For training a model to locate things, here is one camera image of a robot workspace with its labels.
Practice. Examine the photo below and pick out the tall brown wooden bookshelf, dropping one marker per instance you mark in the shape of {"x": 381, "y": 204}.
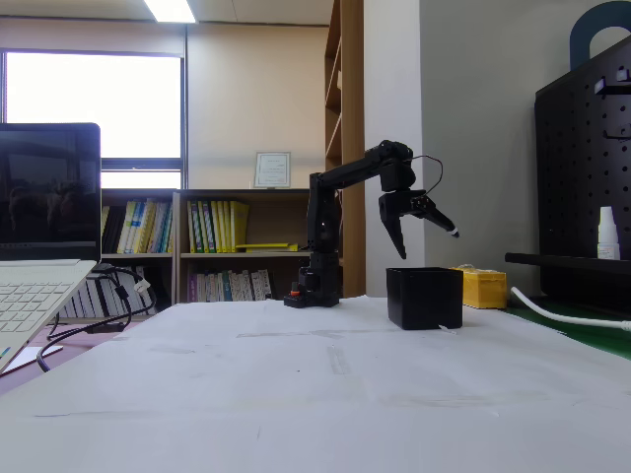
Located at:
{"x": 352, "y": 98}

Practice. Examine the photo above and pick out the white laptop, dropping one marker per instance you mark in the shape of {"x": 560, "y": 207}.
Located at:
{"x": 44, "y": 197}

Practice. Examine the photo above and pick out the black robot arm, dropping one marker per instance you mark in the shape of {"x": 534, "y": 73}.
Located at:
{"x": 323, "y": 222}

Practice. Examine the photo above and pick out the white taped paper cover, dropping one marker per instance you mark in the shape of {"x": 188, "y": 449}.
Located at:
{"x": 315, "y": 404}

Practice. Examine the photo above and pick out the dark blue arch panel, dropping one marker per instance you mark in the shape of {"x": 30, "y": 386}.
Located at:
{"x": 581, "y": 29}

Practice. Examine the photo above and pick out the framed white certificate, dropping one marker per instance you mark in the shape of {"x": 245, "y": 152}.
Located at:
{"x": 272, "y": 170}

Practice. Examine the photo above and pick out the yellow cardboard box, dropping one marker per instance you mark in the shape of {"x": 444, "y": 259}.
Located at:
{"x": 485, "y": 290}

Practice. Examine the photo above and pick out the window with dark frame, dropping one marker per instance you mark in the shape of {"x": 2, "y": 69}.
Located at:
{"x": 93, "y": 103}

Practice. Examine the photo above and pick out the white paper slip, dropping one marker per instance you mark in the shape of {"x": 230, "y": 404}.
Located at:
{"x": 29, "y": 357}

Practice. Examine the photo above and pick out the black square container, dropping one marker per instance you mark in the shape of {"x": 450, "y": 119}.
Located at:
{"x": 424, "y": 295}

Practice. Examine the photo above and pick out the white dropper bottle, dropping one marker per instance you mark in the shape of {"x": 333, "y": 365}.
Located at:
{"x": 608, "y": 234}

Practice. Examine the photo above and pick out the flat lying yellow book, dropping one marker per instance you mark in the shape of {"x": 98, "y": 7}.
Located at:
{"x": 261, "y": 245}

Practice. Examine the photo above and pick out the white pegboard clip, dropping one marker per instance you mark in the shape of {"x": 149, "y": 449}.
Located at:
{"x": 599, "y": 87}
{"x": 623, "y": 75}

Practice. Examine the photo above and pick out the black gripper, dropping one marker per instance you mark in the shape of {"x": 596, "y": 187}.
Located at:
{"x": 400, "y": 204}

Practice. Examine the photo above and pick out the green desk mat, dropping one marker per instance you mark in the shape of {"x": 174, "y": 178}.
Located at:
{"x": 581, "y": 335}

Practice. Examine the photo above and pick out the black pegboard with shelf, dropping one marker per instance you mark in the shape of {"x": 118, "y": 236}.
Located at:
{"x": 577, "y": 172}

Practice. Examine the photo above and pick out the low dark wooden bookshelf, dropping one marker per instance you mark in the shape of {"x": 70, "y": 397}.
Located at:
{"x": 140, "y": 258}
{"x": 266, "y": 217}

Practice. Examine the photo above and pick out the orange black table clamp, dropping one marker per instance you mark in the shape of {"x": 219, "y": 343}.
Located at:
{"x": 295, "y": 292}

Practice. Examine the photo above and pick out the thick standing yellow book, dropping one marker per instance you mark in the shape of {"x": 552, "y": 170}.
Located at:
{"x": 240, "y": 226}

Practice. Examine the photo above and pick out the rectangular ceiling light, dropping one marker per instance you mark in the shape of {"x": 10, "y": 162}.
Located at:
{"x": 170, "y": 10}

